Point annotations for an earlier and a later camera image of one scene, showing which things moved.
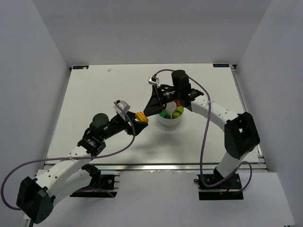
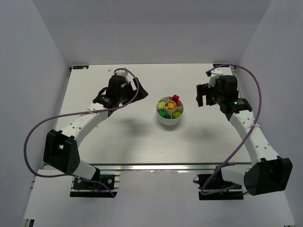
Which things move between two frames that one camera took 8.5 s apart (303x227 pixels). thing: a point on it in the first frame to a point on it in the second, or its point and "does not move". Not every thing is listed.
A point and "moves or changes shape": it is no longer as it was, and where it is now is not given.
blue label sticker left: (80, 67) does not move
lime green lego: (176, 115) does not move
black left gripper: (129, 125) to (133, 89)
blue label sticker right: (220, 65) does not move
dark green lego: (164, 114) does not move
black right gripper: (159, 99) to (203, 93)
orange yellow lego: (141, 117) to (171, 105)
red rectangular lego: (178, 104) moves or changes shape
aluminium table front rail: (169, 167) does not move
